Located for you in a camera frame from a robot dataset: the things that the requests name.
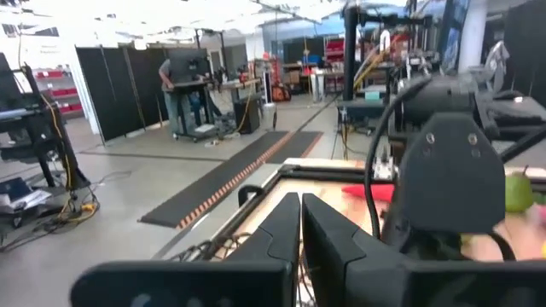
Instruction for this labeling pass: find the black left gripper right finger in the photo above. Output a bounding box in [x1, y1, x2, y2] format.
[301, 192, 546, 307]

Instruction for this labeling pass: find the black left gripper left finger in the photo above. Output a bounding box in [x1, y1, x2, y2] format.
[70, 191, 302, 307]

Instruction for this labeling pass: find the green pear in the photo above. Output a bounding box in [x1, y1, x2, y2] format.
[504, 165, 535, 214]

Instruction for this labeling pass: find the red produce item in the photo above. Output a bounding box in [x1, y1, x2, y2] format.
[340, 182, 396, 204]

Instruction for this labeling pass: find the white connector block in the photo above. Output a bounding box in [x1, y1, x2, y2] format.
[373, 155, 398, 181]

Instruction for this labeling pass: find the long black orange-striped floor mat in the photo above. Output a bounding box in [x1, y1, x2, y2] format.
[138, 130, 295, 231]

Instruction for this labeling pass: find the gray hanging garment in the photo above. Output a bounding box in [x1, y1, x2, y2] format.
[484, 40, 511, 93]

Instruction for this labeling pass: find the black computer tower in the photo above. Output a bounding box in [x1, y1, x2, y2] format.
[233, 97, 262, 136]

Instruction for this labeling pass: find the white pillar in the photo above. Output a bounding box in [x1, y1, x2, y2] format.
[457, 0, 489, 74]

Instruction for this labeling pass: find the orange and black bag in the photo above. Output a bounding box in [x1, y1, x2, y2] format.
[271, 83, 293, 103]

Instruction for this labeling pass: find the person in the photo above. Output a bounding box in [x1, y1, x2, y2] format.
[157, 58, 200, 140]

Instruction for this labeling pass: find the red bin shelf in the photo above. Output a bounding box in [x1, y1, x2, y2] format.
[32, 67, 85, 119]
[324, 37, 346, 65]

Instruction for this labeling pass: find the black workstation desk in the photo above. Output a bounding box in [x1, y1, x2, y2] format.
[168, 78, 262, 143]

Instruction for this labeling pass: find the stack of papers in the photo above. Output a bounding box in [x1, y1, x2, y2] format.
[0, 177, 53, 215]

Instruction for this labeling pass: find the black equipment stand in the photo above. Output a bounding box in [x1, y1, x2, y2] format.
[0, 53, 91, 193]

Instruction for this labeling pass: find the black cable bundle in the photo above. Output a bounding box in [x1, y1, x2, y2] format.
[168, 231, 257, 264]

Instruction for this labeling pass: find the black curved handle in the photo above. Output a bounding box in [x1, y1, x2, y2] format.
[237, 184, 265, 208]

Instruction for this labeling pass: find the black table frame rail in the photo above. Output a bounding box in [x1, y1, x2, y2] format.
[212, 164, 400, 257]

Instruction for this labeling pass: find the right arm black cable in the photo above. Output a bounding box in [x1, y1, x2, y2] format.
[363, 75, 433, 240]

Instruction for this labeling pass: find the black vertical post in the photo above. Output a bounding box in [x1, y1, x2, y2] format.
[342, 4, 360, 102]

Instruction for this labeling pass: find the yellow cable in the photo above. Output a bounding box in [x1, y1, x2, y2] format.
[38, 92, 102, 225]

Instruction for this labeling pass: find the black partition wall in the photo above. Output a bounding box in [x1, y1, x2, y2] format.
[75, 45, 170, 144]

